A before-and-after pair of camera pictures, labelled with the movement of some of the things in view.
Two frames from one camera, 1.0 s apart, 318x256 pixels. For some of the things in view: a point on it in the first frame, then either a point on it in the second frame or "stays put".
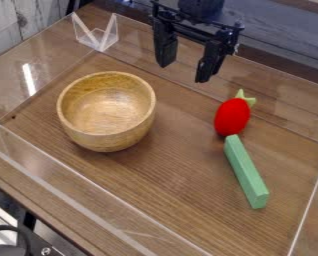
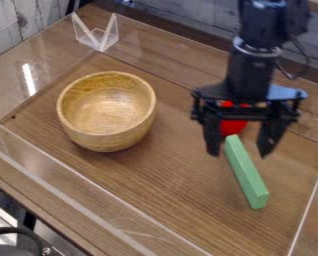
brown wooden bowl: x=106 y=109 stays put
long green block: x=253 y=186 stays put
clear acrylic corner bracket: x=98 y=39 stays put
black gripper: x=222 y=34 to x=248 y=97
